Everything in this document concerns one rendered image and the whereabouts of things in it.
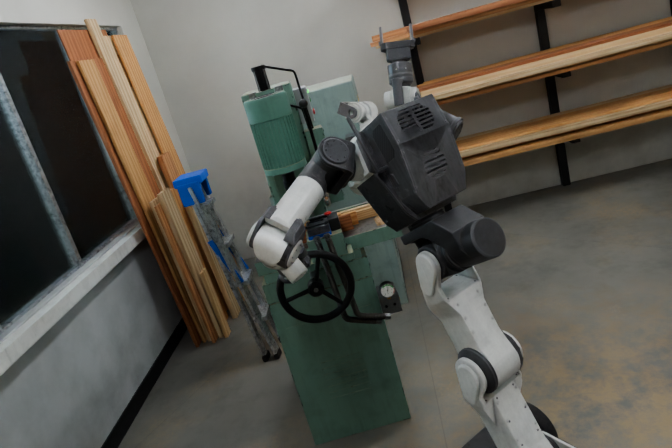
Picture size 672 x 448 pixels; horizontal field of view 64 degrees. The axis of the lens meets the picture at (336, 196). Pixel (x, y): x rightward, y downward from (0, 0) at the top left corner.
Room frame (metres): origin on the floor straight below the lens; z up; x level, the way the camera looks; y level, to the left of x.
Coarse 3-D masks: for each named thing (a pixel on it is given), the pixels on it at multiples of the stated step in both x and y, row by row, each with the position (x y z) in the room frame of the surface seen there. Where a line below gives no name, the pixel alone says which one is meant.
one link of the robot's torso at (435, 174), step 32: (416, 96) 1.54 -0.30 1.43; (352, 128) 1.48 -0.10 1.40; (384, 128) 1.43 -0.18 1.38; (416, 128) 1.44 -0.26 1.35; (448, 128) 1.49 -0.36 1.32; (384, 160) 1.46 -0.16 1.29; (416, 160) 1.40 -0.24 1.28; (448, 160) 1.45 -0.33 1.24; (384, 192) 1.46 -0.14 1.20; (416, 192) 1.37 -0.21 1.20; (448, 192) 1.42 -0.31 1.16; (416, 224) 1.47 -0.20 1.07
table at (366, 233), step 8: (376, 216) 2.14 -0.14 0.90; (360, 224) 2.10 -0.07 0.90; (368, 224) 2.07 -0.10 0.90; (376, 224) 2.04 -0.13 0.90; (384, 224) 2.02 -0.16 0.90; (344, 232) 2.05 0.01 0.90; (352, 232) 2.03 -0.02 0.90; (360, 232) 2.00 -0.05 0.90; (368, 232) 1.99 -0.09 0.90; (376, 232) 1.99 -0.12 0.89; (384, 232) 1.99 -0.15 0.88; (392, 232) 1.99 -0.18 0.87; (400, 232) 2.00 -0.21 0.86; (352, 240) 1.99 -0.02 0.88; (360, 240) 1.99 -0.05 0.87; (368, 240) 1.99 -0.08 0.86; (376, 240) 1.99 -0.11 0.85; (384, 240) 1.99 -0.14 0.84; (352, 248) 1.99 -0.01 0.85; (344, 256) 1.90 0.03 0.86; (352, 256) 1.90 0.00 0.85; (256, 264) 1.99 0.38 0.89; (312, 264) 1.90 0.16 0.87; (320, 264) 1.90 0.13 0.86; (264, 272) 1.99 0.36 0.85; (272, 272) 1.99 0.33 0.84
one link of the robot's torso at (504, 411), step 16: (512, 336) 1.41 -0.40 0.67; (464, 368) 1.34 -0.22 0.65; (464, 384) 1.35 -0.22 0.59; (480, 384) 1.31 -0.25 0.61; (512, 384) 1.37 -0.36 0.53; (480, 400) 1.32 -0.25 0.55; (496, 400) 1.33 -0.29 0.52; (512, 400) 1.35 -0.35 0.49; (496, 416) 1.33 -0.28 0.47; (512, 416) 1.32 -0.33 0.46; (528, 416) 1.34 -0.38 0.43; (496, 432) 1.35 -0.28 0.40; (512, 432) 1.30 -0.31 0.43; (528, 432) 1.31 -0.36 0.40
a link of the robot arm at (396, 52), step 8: (408, 40) 1.95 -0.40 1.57; (384, 48) 1.96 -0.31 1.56; (392, 48) 1.95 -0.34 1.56; (400, 48) 1.95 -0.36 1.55; (408, 48) 1.95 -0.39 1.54; (392, 56) 1.95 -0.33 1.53; (400, 56) 1.94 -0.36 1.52; (408, 56) 1.94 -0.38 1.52; (392, 64) 1.93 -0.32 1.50; (400, 64) 1.92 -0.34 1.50; (408, 64) 1.93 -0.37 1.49; (392, 72) 1.93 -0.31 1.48; (400, 72) 1.91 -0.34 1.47; (408, 72) 1.92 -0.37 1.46
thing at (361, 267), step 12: (348, 264) 1.99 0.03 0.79; (360, 264) 1.99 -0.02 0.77; (324, 276) 1.99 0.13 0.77; (336, 276) 1.99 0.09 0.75; (360, 276) 1.99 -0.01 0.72; (264, 288) 1.99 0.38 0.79; (288, 288) 1.99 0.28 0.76; (300, 288) 1.99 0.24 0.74; (324, 288) 1.99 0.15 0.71; (276, 300) 1.99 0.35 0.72
